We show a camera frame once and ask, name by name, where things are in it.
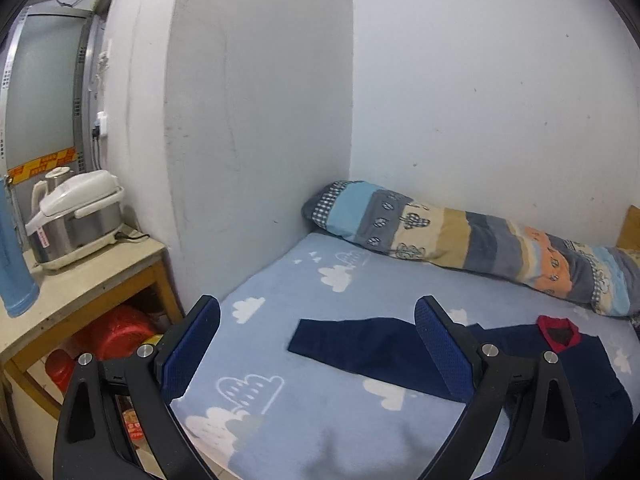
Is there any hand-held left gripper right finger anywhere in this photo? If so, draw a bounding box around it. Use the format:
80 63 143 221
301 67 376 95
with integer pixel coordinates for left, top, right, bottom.
414 295 586 480

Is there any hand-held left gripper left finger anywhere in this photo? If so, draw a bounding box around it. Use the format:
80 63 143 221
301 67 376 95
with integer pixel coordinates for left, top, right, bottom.
52 294 223 480

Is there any navy garment with red collar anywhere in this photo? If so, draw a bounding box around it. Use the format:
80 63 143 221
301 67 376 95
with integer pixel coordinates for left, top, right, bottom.
287 314 635 476

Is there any red plastic basin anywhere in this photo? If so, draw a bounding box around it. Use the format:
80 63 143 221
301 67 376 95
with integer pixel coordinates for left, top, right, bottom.
87 305 161 361

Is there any orange snack packet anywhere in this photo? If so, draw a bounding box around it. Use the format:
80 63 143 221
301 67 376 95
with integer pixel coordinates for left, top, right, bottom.
122 407 148 453

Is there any light blue cloud bedsheet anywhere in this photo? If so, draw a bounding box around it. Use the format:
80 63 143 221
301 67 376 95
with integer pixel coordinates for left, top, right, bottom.
170 232 640 480

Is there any striped patterned bolster pillow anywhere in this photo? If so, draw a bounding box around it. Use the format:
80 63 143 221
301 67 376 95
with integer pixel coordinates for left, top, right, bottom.
301 180 640 318

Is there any wooden side table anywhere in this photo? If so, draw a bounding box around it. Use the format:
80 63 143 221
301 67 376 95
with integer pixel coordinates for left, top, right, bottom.
0 205 183 421

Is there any red plastic bucket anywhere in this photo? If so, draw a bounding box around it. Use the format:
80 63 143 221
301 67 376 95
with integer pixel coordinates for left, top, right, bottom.
45 347 78 393

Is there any white silver rice cooker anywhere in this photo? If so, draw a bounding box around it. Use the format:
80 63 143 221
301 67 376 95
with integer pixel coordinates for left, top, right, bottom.
25 169 125 272

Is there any blue thermos flask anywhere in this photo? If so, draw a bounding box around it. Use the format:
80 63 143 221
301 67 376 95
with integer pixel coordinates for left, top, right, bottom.
0 176 41 318

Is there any yellow pillow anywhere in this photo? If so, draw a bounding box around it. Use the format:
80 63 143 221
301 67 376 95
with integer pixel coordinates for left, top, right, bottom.
616 205 640 251

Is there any frosted glass metal window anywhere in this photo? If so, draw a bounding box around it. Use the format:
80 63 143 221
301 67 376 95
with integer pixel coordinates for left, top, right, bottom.
0 5 108 181

